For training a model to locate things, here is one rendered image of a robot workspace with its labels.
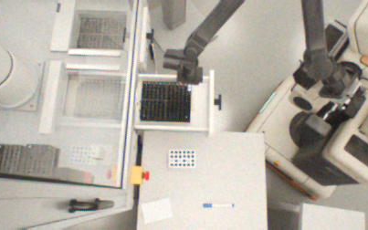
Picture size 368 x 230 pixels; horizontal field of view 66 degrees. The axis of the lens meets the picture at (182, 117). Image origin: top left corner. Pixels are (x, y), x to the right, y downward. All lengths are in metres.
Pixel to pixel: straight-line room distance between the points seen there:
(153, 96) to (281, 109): 1.02
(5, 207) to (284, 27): 2.47
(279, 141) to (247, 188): 0.66
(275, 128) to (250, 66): 0.64
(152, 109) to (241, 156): 0.47
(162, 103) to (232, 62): 1.21
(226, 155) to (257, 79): 1.11
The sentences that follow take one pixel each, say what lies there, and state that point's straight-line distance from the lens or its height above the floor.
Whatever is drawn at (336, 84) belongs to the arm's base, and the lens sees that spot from 1.09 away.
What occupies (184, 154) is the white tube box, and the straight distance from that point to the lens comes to 1.32.
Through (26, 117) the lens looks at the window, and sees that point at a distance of 0.47.
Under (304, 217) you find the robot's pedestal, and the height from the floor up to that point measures 0.76.
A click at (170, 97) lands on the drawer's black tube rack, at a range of 1.28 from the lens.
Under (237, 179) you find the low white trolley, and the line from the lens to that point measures 1.37.
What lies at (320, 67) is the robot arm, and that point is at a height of 1.27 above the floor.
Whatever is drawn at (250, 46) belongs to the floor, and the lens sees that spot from 2.48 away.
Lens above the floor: 2.11
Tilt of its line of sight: 75 degrees down
